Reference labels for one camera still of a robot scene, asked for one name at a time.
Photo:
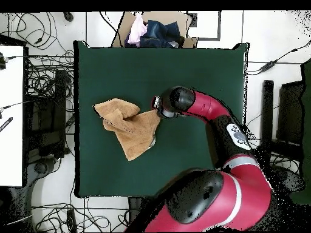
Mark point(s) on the dark green cloth-covered object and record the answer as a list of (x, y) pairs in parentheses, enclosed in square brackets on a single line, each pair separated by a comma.
[(306, 121)]

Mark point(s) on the black floor stand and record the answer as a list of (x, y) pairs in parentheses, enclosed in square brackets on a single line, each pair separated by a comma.
[(60, 97)]

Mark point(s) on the grey stand base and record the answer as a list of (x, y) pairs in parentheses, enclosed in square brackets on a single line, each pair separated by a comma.
[(40, 168), (291, 180)]

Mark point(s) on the cardboard box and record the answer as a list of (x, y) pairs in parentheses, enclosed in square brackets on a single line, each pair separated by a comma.
[(170, 17)]

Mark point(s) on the small black floor device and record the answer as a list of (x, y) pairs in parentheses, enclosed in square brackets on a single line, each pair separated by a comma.
[(68, 16)]

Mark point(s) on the black power strip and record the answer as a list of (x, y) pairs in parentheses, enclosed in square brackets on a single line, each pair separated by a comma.
[(71, 220)]

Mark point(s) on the dark green tablecloth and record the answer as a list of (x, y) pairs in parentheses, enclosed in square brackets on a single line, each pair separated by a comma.
[(170, 72)]

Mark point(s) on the pink garment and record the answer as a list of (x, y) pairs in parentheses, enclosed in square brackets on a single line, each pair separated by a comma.
[(136, 34)]

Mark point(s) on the orange terry towel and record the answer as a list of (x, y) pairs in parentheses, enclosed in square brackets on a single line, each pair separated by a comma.
[(131, 131)]

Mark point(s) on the blue jeans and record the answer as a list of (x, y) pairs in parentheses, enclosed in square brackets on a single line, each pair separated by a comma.
[(158, 34)]

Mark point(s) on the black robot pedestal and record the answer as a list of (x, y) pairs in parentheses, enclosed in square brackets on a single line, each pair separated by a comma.
[(134, 208)]

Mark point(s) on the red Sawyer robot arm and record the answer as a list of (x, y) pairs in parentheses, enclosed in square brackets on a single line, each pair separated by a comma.
[(252, 194)]

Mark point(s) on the black power adapter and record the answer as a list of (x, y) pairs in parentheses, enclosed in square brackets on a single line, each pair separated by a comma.
[(267, 65)]

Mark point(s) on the black furniture frame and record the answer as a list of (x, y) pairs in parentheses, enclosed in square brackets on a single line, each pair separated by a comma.
[(267, 102)]

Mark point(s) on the white desk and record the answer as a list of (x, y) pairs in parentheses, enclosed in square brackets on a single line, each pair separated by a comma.
[(11, 121)]

